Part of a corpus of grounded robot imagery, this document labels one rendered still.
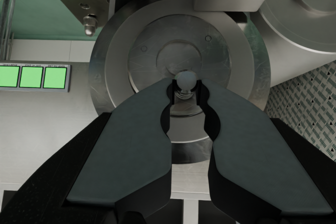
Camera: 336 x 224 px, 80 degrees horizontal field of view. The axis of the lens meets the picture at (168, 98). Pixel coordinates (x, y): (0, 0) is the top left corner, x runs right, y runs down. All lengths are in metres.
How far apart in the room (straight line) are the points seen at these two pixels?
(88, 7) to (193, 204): 0.51
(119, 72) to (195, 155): 0.09
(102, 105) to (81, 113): 0.37
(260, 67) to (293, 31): 0.04
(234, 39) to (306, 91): 0.19
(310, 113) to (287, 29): 0.16
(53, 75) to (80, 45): 2.80
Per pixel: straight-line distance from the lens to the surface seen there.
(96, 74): 0.18
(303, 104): 0.34
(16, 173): 0.62
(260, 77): 0.18
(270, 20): 0.19
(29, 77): 0.61
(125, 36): 0.17
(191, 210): 0.52
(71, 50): 3.39
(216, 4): 0.17
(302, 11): 0.22
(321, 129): 0.31
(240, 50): 0.17
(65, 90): 0.55
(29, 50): 3.72
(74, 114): 0.54
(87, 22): 0.57
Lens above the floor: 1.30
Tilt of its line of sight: 8 degrees down
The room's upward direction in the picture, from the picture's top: 178 degrees counter-clockwise
